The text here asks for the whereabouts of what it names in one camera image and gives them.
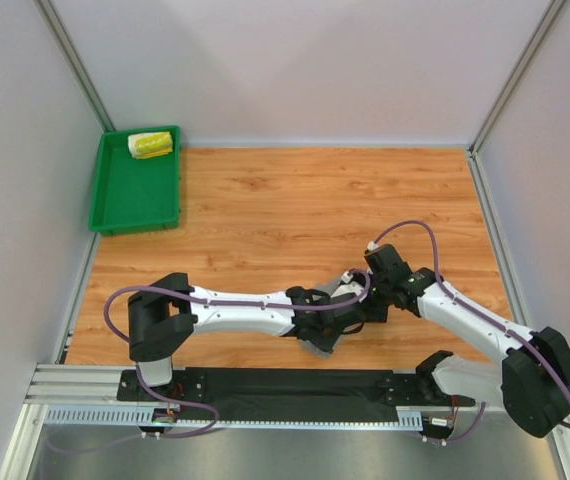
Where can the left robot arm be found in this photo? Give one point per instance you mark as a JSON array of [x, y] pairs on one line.
[[164, 315]]

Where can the green plastic tray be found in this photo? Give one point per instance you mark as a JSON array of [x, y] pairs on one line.
[[132, 195]]

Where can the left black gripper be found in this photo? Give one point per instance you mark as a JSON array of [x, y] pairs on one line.
[[329, 329]]

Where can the grey towel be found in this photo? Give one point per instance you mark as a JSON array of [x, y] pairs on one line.
[[325, 289]]

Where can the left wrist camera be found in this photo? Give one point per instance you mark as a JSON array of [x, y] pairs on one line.
[[354, 282]]

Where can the right aluminium corner post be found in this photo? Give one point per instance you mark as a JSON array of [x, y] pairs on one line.
[[535, 43]]

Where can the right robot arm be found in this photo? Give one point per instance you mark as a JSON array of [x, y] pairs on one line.
[[495, 330]]

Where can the aluminium corner post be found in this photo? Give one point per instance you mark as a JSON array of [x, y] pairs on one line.
[[535, 43], [64, 42]]

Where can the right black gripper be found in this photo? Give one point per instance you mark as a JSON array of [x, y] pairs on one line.
[[374, 304]]

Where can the aluminium frame rail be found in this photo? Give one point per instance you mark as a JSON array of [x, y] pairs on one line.
[[114, 396]]

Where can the left aluminium corner post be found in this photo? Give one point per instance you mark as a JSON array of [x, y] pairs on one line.
[[64, 42]]

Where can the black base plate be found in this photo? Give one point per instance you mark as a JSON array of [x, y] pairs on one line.
[[291, 395]]

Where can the yellow green patterned towel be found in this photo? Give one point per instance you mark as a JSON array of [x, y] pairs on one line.
[[150, 144]]

